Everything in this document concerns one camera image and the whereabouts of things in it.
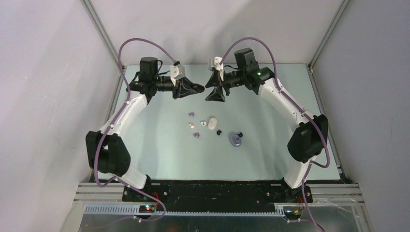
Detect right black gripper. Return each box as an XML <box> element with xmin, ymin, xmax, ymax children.
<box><xmin>205</xmin><ymin>69</ymin><xmax>246</xmax><ymax>102</ymax></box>

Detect white earbud charging case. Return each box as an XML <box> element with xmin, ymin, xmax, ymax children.
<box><xmin>207</xmin><ymin>117</ymin><xmax>218</xmax><ymax>130</ymax></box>

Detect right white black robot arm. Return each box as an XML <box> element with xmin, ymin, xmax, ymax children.
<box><xmin>206</xmin><ymin>48</ymin><xmax>330</xmax><ymax>202</ymax></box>

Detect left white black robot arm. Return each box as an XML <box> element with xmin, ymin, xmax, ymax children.
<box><xmin>86</xmin><ymin>57</ymin><xmax>205</xmax><ymax>201</ymax></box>

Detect purple earbud charging case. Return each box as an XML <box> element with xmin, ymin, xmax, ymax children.
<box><xmin>230</xmin><ymin>133</ymin><xmax>242</xmax><ymax>147</ymax></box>

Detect left controller board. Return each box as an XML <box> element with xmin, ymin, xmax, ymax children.
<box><xmin>139</xmin><ymin>205</ymin><xmax>156</xmax><ymax>214</ymax></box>

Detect controller board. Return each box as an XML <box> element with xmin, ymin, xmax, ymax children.
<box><xmin>284</xmin><ymin>210</ymin><xmax>303</xmax><ymax>221</ymax></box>
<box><xmin>139</xmin><ymin>205</ymin><xmax>156</xmax><ymax>214</ymax></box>

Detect right controller board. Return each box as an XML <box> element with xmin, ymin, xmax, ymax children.
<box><xmin>284</xmin><ymin>210</ymin><xmax>303</xmax><ymax>221</ymax></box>

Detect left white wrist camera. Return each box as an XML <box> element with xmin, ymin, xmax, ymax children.
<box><xmin>170</xmin><ymin>63</ymin><xmax>186</xmax><ymax>86</ymax></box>

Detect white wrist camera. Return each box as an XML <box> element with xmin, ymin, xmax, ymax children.
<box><xmin>170</xmin><ymin>63</ymin><xmax>186</xmax><ymax>86</ymax></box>
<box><xmin>208</xmin><ymin>57</ymin><xmax>223</xmax><ymax>71</ymax></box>

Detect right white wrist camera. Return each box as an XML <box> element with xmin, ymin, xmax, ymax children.
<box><xmin>208</xmin><ymin>57</ymin><xmax>223</xmax><ymax>71</ymax></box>

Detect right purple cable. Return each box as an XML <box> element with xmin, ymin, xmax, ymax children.
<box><xmin>219</xmin><ymin>37</ymin><xmax>331</xmax><ymax>232</ymax></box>

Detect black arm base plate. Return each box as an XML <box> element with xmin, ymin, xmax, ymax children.
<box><xmin>140</xmin><ymin>179</ymin><xmax>313</xmax><ymax>203</ymax></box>

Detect aluminium frame rail front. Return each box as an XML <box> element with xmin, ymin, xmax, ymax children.
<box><xmin>74</xmin><ymin>183</ymin><xmax>364</xmax><ymax>218</ymax></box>

